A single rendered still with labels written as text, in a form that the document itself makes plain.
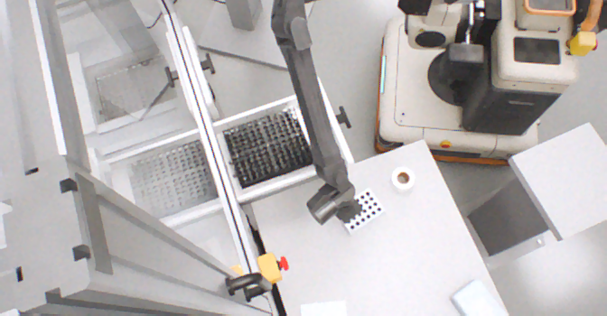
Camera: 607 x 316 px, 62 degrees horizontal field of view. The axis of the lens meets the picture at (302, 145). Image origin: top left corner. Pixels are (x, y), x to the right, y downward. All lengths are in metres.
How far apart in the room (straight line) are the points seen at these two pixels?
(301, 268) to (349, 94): 1.22
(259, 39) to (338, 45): 0.40
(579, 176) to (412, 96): 0.80
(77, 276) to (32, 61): 0.14
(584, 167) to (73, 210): 1.60
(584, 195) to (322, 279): 0.82
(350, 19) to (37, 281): 2.52
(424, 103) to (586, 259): 0.97
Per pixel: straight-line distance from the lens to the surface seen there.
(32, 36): 0.37
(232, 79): 2.60
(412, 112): 2.20
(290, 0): 1.12
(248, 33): 2.67
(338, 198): 1.29
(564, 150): 1.75
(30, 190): 0.33
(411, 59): 2.32
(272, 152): 1.45
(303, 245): 1.52
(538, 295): 2.44
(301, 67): 1.15
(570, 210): 1.70
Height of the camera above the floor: 2.26
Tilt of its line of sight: 69 degrees down
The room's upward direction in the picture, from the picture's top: 7 degrees counter-clockwise
